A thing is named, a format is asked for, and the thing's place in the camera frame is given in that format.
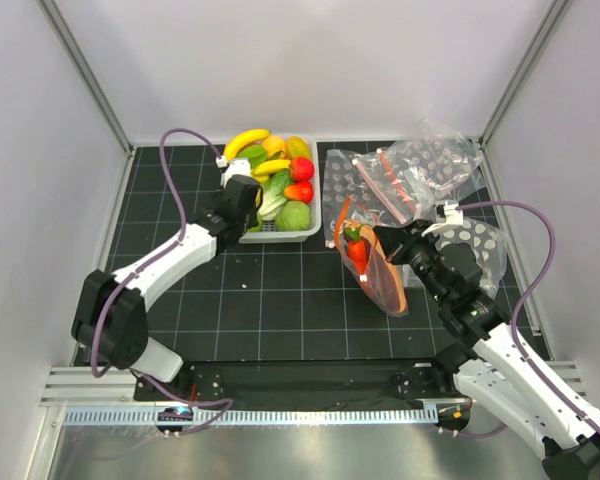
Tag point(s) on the yellow starfruit toy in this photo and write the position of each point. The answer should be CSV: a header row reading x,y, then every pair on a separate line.
x,y
297,147

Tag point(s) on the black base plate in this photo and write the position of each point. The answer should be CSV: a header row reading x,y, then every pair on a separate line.
x,y
317,385

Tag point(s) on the orange fruit toy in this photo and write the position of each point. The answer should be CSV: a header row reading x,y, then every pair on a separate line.
x,y
275,146

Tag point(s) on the red strawberry lower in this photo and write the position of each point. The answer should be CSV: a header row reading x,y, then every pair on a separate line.
x,y
300,191

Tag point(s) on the polka dot bag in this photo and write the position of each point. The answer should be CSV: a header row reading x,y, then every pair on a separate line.
x,y
488,246
437,162

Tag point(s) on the small yellow banana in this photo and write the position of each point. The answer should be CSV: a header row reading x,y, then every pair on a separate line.
x,y
271,167

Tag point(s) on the black grid mat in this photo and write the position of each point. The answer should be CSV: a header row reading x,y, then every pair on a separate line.
x,y
280,301

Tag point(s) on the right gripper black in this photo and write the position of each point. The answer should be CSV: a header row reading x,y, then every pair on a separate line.
x,y
396,239

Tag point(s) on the polka dot bag right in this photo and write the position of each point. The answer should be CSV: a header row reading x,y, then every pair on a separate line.
x,y
488,246

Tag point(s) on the zip bag red zipper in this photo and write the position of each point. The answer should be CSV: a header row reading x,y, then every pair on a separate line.
x,y
353,214

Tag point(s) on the left aluminium frame post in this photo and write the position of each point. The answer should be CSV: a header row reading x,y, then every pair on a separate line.
x,y
67,39

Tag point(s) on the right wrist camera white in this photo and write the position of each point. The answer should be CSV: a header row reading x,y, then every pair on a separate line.
x,y
448,217

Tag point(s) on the red strawberry upper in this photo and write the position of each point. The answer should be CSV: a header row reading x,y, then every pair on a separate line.
x,y
301,169

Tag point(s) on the bok choy toy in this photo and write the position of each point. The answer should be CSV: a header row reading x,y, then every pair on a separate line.
x,y
273,194

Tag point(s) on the aluminium frame post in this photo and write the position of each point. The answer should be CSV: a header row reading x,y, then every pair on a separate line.
x,y
67,39
532,54

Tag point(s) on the right aluminium frame post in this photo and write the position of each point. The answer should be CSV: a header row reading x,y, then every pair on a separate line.
x,y
532,54

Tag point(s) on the green cabbage toy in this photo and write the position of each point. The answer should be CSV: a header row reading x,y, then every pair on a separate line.
x,y
293,216

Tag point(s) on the hot dog toy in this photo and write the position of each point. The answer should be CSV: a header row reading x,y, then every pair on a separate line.
x,y
382,281

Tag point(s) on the red strawberry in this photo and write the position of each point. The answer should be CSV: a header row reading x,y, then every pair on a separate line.
x,y
301,169
300,191

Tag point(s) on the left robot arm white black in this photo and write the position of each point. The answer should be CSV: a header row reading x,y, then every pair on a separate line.
x,y
112,313

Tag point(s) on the polka dot bag back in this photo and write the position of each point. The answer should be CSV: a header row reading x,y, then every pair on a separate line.
x,y
437,162

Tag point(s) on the white plastic food bin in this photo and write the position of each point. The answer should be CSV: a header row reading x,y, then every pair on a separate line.
x,y
266,231

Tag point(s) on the orange carrot toy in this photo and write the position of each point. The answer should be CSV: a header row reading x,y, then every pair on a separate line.
x,y
356,248

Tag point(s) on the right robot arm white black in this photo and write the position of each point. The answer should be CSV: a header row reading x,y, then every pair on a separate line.
x,y
491,363

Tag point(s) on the slotted cable duct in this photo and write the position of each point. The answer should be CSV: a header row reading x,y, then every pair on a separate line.
x,y
176,416

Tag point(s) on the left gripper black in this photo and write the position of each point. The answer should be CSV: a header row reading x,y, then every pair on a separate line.
x,y
253,217

